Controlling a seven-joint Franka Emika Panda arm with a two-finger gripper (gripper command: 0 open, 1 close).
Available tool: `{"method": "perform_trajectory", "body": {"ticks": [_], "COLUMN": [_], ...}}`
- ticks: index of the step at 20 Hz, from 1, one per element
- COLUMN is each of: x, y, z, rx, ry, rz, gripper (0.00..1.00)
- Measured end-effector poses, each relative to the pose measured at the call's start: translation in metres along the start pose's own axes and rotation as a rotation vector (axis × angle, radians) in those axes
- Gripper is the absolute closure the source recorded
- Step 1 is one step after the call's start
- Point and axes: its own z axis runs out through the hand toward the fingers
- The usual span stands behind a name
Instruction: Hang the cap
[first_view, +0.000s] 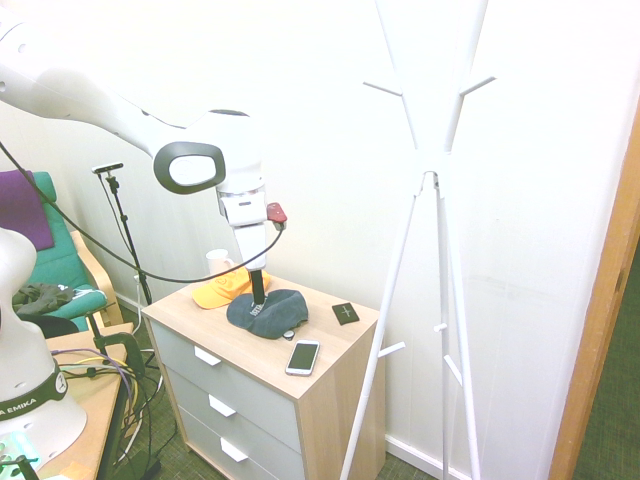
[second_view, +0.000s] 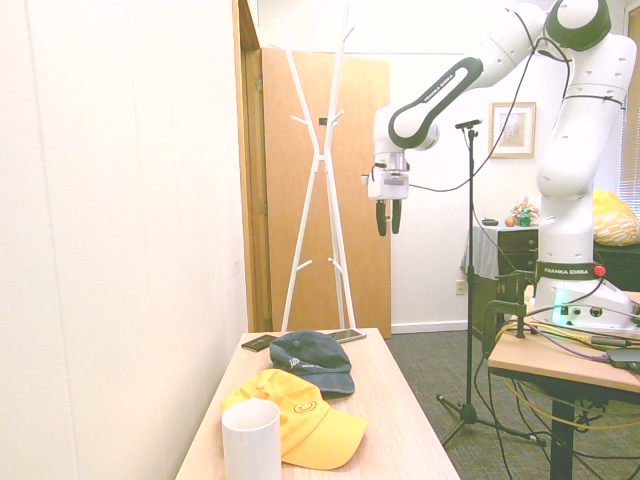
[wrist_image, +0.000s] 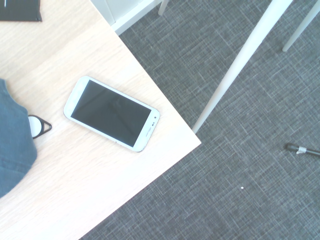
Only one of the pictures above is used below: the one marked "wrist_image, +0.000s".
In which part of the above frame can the white smartphone with black screen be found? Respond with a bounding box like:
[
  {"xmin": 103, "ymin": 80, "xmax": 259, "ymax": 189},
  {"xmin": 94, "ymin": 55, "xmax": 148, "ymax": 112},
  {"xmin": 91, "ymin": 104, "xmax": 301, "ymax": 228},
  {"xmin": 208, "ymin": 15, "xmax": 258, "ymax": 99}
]
[{"xmin": 63, "ymin": 75, "xmax": 161, "ymax": 153}]

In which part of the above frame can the black pen with white tape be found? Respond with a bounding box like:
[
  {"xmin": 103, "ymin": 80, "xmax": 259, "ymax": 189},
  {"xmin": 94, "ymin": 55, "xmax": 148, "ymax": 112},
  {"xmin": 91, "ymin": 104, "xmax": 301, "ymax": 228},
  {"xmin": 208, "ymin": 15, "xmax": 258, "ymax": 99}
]
[{"xmin": 285, "ymin": 142, "xmax": 320, "ymax": 158}]

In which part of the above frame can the black-rimmed white round tag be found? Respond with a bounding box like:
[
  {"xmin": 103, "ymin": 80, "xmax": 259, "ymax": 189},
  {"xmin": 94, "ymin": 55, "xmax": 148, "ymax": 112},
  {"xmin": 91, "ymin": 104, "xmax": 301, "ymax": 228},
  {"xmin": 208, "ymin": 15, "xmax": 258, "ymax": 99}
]
[{"xmin": 27, "ymin": 114, "xmax": 53, "ymax": 140}]

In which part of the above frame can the blue denim cap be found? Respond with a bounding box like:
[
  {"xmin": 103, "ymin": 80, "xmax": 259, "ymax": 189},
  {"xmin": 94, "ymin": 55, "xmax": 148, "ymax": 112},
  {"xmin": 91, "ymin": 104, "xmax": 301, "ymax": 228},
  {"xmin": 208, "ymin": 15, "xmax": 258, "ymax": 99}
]
[{"xmin": 0, "ymin": 78, "xmax": 38, "ymax": 199}]

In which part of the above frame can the white cabinet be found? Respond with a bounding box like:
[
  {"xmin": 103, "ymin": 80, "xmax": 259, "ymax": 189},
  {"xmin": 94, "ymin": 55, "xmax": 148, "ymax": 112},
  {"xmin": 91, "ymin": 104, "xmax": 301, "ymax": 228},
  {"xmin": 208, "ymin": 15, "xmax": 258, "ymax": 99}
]
[{"xmin": 89, "ymin": 0, "xmax": 165, "ymax": 36}]

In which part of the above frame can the black flat pouch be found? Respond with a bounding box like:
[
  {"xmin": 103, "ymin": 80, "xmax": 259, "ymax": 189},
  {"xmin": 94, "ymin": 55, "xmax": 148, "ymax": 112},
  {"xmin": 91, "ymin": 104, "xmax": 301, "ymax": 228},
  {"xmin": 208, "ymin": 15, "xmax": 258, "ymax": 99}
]
[{"xmin": 0, "ymin": 0, "xmax": 43, "ymax": 23}]

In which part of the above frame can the thin white furniture leg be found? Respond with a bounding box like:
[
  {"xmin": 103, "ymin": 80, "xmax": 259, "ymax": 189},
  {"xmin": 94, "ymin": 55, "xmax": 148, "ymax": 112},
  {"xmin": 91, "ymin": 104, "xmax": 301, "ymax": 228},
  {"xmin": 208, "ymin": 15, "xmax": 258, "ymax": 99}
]
[
  {"xmin": 158, "ymin": 0, "xmax": 170, "ymax": 17},
  {"xmin": 282, "ymin": 0, "xmax": 320, "ymax": 53}
]

